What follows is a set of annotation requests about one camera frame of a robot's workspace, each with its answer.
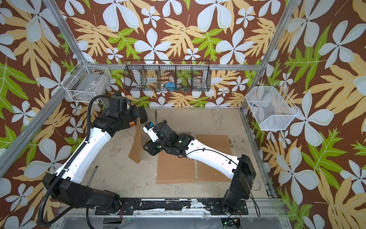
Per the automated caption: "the blue object in basket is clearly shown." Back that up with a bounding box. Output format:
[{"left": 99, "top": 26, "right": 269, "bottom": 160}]
[{"left": 165, "top": 82, "right": 176, "bottom": 91}]

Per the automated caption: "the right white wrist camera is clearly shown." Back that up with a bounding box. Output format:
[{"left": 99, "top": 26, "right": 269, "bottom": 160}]
[{"left": 143, "top": 122, "right": 159, "bottom": 142}]

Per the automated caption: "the black wire basket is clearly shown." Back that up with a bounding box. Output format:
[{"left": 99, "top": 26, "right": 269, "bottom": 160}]
[{"left": 122, "top": 60, "right": 212, "bottom": 92}]

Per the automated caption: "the clear round lid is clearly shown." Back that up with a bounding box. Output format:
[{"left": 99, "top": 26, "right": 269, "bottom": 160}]
[{"left": 251, "top": 177, "right": 263, "bottom": 192}]

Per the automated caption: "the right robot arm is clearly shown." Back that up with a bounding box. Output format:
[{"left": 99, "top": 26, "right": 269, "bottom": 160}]
[{"left": 143, "top": 121, "right": 256, "bottom": 213}]

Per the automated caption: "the white mesh basket right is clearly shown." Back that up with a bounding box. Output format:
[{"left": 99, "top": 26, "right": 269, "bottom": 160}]
[{"left": 246, "top": 85, "right": 300, "bottom": 132}]

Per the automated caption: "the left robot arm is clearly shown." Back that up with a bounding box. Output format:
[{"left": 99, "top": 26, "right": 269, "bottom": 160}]
[{"left": 40, "top": 93, "right": 147, "bottom": 213}]

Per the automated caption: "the white wire basket left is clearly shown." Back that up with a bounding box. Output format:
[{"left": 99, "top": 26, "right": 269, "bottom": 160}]
[{"left": 63, "top": 63, "right": 112, "bottom": 103}]

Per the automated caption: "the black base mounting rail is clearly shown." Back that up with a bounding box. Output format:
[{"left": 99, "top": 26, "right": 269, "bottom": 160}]
[{"left": 95, "top": 197, "right": 249, "bottom": 216}]

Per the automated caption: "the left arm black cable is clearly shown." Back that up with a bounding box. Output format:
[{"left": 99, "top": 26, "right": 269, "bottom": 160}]
[{"left": 38, "top": 95, "right": 111, "bottom": 227}]

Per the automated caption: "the brown file bag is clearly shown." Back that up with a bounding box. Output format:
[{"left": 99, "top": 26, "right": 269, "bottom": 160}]
[
  {"left": 156, "top": 151, "right": 196, "bottom": 185},
  {"left": 196, "top": 134, "right": 238, "bottom": 183},
  {"left": 128, "top": 118, "right": 143, "bottom": 164}
]

